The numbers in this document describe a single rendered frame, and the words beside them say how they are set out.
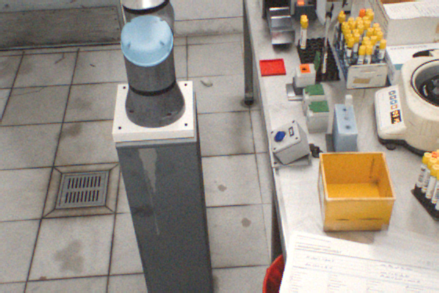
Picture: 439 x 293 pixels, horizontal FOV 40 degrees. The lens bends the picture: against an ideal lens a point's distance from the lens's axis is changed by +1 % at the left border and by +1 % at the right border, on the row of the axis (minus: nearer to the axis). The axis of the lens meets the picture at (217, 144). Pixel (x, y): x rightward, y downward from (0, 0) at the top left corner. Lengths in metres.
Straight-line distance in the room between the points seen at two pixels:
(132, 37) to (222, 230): 1.19
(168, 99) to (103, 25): 1.98
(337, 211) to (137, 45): 0.56
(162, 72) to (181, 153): 0.22
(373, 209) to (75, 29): 2.48
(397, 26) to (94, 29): 2.10
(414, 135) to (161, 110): 0.59
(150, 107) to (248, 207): 1.11
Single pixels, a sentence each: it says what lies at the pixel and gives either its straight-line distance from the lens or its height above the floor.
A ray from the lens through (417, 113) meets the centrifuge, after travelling 1.40.
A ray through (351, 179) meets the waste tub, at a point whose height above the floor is 0.90.
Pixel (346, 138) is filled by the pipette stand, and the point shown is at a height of 0.96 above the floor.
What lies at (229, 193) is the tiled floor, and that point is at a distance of 2.53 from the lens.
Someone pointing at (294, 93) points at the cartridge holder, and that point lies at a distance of 1.58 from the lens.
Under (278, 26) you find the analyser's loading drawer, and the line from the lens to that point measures 1.79.
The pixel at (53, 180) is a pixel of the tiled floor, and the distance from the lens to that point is 2.72.
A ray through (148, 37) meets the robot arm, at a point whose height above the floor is 1.13.
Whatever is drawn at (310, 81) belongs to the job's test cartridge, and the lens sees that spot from 1.56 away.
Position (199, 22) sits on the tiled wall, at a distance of 3.44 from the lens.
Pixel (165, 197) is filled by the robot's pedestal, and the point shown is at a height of 0.68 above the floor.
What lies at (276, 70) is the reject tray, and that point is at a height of 0.88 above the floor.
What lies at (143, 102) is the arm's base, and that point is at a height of 0.97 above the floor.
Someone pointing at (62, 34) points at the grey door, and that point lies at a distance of 3.47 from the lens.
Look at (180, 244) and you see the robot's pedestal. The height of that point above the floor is 0.47.
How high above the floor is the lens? 1.86
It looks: 43 degrees down
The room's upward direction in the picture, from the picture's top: 4 degrees counter-clockwise
